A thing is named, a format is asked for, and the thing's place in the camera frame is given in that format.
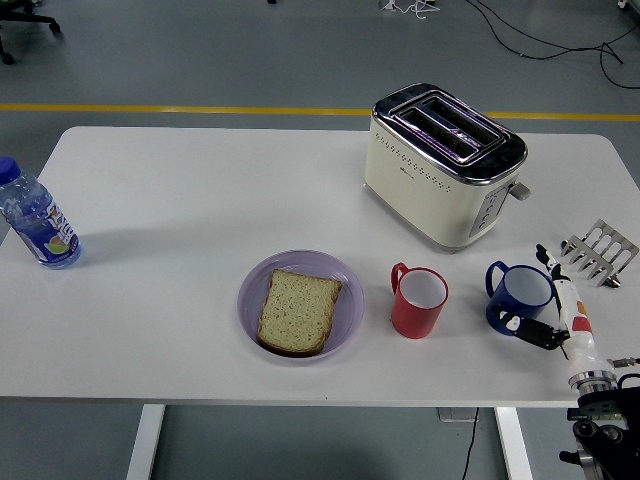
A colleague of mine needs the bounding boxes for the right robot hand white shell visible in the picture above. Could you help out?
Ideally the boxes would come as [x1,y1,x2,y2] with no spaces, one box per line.
[492,243,616,380]

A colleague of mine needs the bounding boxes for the black floor cable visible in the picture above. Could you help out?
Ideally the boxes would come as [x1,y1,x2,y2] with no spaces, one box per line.
[464,0,640,91]

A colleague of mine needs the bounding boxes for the metal toast rack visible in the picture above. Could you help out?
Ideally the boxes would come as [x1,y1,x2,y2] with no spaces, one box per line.
[559,218,640,290]

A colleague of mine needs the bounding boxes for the white floor cables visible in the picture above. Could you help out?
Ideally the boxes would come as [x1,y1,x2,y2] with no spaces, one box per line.
[377,0,441,22]

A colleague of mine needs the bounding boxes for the black office chair base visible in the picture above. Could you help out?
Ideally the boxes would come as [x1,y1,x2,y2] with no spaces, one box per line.
[0,0,62,66]

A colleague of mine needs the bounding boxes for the grey box under table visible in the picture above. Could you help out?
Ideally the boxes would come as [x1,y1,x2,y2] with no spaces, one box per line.
[438,408,480,424]

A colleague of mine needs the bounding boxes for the blue cup white inside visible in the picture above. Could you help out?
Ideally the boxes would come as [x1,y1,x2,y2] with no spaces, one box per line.
[484,260,557,337]

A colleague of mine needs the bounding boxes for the cream and chrome toaster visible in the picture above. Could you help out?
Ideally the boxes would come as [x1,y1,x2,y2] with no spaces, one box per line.
[363,82,532,254]

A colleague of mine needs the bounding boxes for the slice of bread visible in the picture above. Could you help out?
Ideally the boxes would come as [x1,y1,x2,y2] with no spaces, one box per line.
[256,268,344,358]

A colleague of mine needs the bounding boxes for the black cable under table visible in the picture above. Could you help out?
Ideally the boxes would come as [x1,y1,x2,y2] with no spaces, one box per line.
[459,408,480,480]

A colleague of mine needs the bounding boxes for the clear bottle blue cap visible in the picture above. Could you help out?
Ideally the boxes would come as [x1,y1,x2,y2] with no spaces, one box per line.
[0,155,83,271]

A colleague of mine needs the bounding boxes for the red cup white inside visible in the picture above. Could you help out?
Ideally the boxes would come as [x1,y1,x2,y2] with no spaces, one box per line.
[389,261,450,341]

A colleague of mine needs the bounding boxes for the white table leg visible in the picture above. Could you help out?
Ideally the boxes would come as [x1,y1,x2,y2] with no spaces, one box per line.
[124,404,166,480]
[494,407,534,480]

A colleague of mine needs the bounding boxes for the purple plate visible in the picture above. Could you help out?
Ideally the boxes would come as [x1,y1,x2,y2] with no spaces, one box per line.
[236,249,366,369]

